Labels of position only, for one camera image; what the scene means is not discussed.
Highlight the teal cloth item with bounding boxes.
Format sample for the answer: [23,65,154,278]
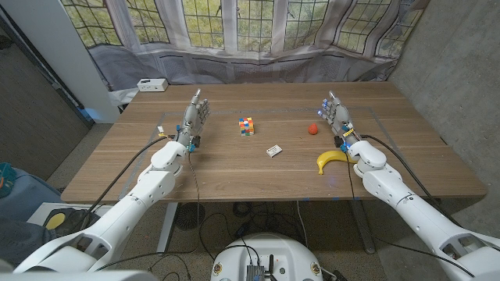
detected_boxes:
[0,162,17,199]

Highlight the white table leg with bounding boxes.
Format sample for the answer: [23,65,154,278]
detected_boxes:
[156,201,179,254]

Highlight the white floor board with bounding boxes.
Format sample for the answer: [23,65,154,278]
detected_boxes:
[26,201,114,235]

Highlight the white power strip box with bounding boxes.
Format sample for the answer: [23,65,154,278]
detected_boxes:
[137,78,170,93]

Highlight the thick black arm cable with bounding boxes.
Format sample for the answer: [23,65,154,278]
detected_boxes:
[76,134,175,233]
[359,133,464,228]

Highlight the thin black wrist wire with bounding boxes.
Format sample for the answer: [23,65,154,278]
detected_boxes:
[188,150,201,253]
[345,151,476,277]

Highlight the multicoloured puzzle cube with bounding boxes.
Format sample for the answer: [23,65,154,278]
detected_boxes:
[238,117,255,137]

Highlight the white robot torso base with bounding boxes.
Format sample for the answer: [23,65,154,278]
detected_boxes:
[210,233,324,281]

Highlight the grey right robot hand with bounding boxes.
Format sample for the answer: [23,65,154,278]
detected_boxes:
[316,90,353,137]

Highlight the printed window backdrop cloth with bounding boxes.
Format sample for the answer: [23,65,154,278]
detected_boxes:
[60,0,430,107]

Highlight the grey table leg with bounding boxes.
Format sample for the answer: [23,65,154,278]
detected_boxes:
[348,199,377,254]

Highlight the person leg dark jeans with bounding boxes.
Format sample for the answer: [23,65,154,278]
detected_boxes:
[0,216,55,269]

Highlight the thin black right wrist wire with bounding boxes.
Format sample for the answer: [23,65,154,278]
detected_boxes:
[345,151,476,277]

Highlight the black floor cable tangle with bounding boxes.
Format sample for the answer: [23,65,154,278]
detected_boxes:
[198,201,312,261]

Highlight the thin black left wrist wire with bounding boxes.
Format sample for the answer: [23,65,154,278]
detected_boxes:
[188,150,201,253]

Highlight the black yellow foot pedal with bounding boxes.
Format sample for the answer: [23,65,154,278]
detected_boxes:
[42,208,102,235]

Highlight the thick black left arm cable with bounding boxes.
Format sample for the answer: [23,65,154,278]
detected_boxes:
[76,134,175,233]

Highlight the round black floor fan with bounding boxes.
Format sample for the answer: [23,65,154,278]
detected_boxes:
[174,201,206,231]

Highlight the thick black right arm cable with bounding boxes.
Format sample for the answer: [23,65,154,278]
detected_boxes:
[359,133,464,228]

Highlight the blue fabric seat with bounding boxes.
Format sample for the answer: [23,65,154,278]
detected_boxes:
[0,167,63,223]

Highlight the yellow toy banana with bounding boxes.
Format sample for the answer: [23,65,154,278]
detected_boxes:
[316,150,359,176]

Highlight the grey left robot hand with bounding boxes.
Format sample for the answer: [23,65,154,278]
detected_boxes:
[177,88,212,137]

